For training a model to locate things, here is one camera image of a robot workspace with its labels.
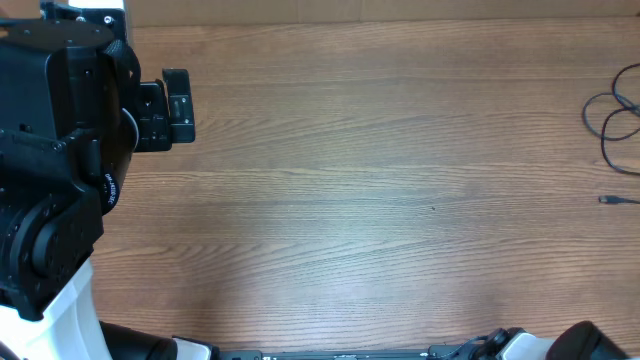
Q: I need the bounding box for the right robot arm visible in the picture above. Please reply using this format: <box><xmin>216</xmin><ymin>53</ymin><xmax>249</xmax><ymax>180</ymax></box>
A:
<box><xmin>472</xmin><ymin>321</ymin><xmax>631</xmax><ymax>360</ymax></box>

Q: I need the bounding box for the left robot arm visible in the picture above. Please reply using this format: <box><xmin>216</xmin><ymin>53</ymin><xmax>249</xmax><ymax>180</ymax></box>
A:
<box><xmin>1</xmin><ymin>17</ymin><xmax>198</xmax><ymax>359</ymax></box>

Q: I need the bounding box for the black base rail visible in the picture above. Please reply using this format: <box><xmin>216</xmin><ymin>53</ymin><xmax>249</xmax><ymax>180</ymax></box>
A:
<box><xmin>212</xmin><ymin>343</ymin><xmax>476</xmax><ymax>360</ymax></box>

